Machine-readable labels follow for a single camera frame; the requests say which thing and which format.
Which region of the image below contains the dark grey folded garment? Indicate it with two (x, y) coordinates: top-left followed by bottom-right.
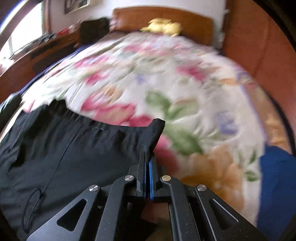
(0, 92), (22, 131)

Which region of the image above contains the wooden louvered wardrobe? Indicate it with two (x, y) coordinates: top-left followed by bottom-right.
(223, 0), (296, 130)

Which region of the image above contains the wooden headboard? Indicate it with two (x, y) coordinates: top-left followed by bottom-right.
(110, 6), (214, 46)

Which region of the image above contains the floral quilt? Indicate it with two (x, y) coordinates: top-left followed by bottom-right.
(4, 31), (292, 227)

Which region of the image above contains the yellow plush toy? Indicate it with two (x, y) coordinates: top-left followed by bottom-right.
(140, 18), (182, 37)

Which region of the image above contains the wooden desk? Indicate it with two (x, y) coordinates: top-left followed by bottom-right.
(0, 31), (79, 101)

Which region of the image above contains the black coat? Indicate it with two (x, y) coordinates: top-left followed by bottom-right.
(1, 100), (165, 240)

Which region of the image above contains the blue cloth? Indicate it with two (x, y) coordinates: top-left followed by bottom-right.
(257, 146), (295, 240)

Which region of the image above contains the navy bed sheet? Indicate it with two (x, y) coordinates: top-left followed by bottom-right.
(18, 45), (90, 95)

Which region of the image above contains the black bag on chair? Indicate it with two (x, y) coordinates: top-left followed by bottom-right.
(79, 17), (110, 45)

